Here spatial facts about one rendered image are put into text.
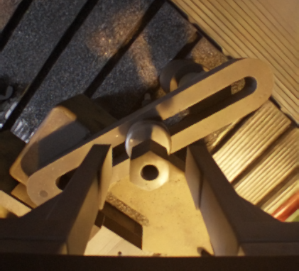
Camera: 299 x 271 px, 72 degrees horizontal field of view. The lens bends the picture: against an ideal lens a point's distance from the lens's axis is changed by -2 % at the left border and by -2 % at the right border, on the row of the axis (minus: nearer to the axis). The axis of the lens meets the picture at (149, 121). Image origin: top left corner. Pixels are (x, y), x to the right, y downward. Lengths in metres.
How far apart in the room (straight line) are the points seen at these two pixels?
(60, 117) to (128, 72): 0.24
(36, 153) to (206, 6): 0.45
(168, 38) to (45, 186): 0.34
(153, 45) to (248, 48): 0.23
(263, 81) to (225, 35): 0.33
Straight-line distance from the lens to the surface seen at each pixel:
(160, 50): 0.45
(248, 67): 0.21
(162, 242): 0.37
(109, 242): 0.31
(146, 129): 0.18
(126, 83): 0.45
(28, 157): 0.28
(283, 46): 0.60
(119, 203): 0.32
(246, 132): 0.53
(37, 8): 0.51
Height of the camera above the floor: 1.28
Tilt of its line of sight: 74 degrees down
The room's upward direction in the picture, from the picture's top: 177 degrees clockwise
